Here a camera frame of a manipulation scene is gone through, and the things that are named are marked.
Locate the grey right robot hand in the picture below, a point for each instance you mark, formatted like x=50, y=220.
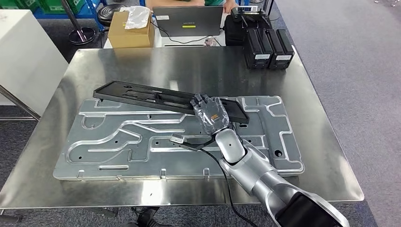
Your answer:
x=213, y=117

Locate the person's hand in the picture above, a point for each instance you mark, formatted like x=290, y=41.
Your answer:
x=230, y=5

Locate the black plastic car part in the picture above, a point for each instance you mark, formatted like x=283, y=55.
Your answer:
x=141, y=95

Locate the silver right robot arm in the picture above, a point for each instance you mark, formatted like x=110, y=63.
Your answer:
x=250, y=163

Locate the person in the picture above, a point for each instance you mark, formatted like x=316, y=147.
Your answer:
x=214, y=2

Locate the black bag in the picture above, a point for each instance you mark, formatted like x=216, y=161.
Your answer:
x=235, y=34

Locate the small clear packet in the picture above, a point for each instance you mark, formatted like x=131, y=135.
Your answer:
x=210, y=40

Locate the grey laptop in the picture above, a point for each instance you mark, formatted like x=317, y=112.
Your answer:
x=188, y=18

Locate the black battery box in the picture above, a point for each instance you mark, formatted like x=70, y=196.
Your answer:
x=258, y=47
x=280, y=47

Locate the large stamped metal plate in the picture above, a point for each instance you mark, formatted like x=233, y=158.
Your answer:
x=125, y=147

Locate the clear plastic bag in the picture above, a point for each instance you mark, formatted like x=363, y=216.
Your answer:
x=136, y=17

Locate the brown cardboard box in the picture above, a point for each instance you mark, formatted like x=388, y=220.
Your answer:
x=131, y=37

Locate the black round ribbed base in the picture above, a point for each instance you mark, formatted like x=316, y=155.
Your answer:
x=111, y=14

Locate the black robot foot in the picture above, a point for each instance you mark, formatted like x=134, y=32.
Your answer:
x=147, y=217

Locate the stanchion with black base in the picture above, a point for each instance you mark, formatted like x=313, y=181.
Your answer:
x=82, y=36

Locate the green plastic crate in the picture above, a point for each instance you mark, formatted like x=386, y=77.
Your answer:
x=76, y=5
x=53, y=5
x=18, y=3

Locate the blue metal storage rack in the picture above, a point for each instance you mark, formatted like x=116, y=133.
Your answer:
x=53, y=15

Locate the stainless steel side table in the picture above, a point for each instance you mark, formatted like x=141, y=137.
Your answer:
x=22, y=104

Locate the white cabinet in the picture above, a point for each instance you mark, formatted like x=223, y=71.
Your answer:
x=28, y=62

